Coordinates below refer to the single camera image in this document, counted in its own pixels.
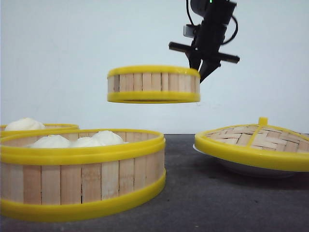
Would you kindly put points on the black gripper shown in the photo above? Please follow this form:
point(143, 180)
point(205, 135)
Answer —
point(205, 47)

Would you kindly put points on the woven bamboo steamer lid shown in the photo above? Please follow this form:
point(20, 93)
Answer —
point(257, 145)

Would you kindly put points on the bamboo steamer drawer with buns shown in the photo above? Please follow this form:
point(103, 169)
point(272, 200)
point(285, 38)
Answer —
point(48, 128)

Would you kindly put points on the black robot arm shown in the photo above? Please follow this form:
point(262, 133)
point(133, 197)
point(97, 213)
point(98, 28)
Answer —
point(212, 11)

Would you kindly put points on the white plate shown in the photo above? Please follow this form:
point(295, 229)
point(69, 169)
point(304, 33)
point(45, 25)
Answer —
point(250, 170)

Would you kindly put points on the white steamed bun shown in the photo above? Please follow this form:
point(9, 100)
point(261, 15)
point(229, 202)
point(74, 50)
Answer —
point(25, 124)
point(85, 142)
point(51, 141)
point(107, 137)

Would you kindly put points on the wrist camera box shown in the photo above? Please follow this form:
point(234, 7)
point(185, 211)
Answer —
point(190, 30)

